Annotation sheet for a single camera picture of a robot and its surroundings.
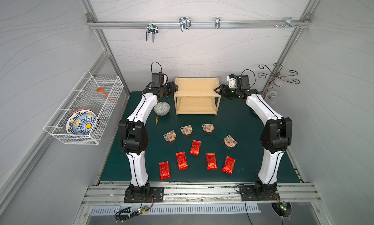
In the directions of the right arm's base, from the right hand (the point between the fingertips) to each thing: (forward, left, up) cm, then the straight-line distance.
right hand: (218, 89), depth 92 cm
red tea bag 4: (-39, +4, -20) cm, 44 cm away
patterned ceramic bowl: (-2, +40, -19) cm, 45 cm away
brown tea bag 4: (-25, -8, -22) cm, 35 cm away
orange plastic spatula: (-14, +66, +11) cm, 68 cm away
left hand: (-1, +27, +2) cm, 27 cm away
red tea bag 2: (-45, +31, -20) cm, 58 cm away
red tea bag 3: (-39, +21, -20) cm, 49 cm away
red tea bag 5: (-41, -6, -21) cm, 46 cm away
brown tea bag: (-23, +31, -22) cm, 44 cm away
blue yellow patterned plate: (-36, +64, +14) cm, 75 cm away
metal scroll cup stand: (+5, -35, +8) cm, 36 cm away
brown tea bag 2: (-18, +20, -22) cm, 34 cm away
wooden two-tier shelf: (-4, +14, -2) cm, 15 cm away
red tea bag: (-31, +14, -20) cm, 39 cm away
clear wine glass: (-4, -33, +10) cm, 34 cm away
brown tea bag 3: (-16, +6, -21) cm, 27 cm away
